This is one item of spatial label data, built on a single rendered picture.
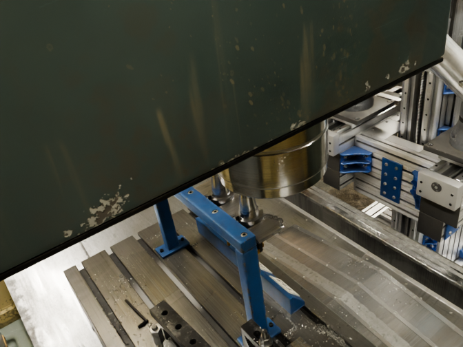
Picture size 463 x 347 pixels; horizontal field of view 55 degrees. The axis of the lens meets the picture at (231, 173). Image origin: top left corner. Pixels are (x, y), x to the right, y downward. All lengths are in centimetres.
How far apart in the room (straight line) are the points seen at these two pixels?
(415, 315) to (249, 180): 97
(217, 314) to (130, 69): 95
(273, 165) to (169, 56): 24
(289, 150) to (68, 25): 31
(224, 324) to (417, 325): 56
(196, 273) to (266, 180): 81
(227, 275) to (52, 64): 105
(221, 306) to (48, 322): 62
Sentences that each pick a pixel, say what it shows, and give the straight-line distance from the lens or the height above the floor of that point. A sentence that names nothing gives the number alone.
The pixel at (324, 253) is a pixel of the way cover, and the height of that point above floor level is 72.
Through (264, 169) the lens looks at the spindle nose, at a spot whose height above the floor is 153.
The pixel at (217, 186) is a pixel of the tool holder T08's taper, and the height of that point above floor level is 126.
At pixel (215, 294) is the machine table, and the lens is 126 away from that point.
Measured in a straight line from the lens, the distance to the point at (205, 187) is 110.
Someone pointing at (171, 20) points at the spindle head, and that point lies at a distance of 35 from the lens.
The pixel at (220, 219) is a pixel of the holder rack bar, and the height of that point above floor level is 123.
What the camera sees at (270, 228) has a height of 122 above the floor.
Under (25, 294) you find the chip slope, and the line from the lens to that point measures 166.
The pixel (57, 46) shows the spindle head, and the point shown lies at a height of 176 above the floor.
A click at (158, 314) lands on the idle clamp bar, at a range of 117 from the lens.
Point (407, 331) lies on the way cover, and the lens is 139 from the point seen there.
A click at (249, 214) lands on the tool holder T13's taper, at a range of 96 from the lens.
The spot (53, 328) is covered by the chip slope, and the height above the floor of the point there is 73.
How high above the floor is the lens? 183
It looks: 33 degrees down
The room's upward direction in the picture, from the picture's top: 9 degrees counter-clockwise
